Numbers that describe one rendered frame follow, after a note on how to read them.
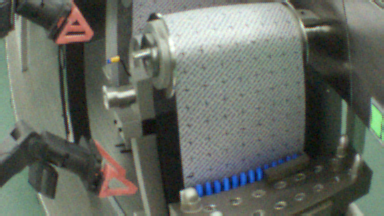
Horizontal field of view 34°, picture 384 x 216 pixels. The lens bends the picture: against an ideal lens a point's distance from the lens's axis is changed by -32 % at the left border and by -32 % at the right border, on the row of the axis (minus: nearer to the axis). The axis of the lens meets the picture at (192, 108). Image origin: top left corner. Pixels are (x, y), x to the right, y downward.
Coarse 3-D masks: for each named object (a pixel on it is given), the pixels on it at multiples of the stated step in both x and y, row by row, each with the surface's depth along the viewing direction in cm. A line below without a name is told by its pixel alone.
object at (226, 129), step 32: (192, 96) 136; (224, 96) 138; (256, 96) 141; (288, 96) 143; (192, 128) 139; (224, 128) 141; (256, 128) 143; (288, 128) 146; (192, 160) 141; (224, 160) 143; (256, 160) 146
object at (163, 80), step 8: (152, 24) 135; (296, 24) 140; (144, 32) 141; (152, 32) 136; (160, 32) 133; (160, 40) 133; (160, 48) 133; (160, 56) 134; (168, 56) 133; (160, 64) 135; (168, 64) 133; (160, 72) 136; (168, 72) 134; (152, 80) 141; (160, 80) 137; (168, 80) 135; (160, 88) 138
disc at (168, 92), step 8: (152, 16) 138; (160, 16) 134; (160, 24) 134; (168, 32) 132; (168, 40) 132; (168, 48) 133; (176, 72) 133; (176, 80) 133; (168, 88) 137; (168, 96) 138
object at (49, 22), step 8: (48, 0) 120; (56, 0) 122; (40, 8) 119; (48, 8) 120; (56, 8) 121; (64, 8) 120; (40, 16) 120; (48, 16) 121; (56, 16) 122; (64, 16) 120; (40, 24) 122; (48, 24) 122; (56, 24) 120; (48, 32) 121
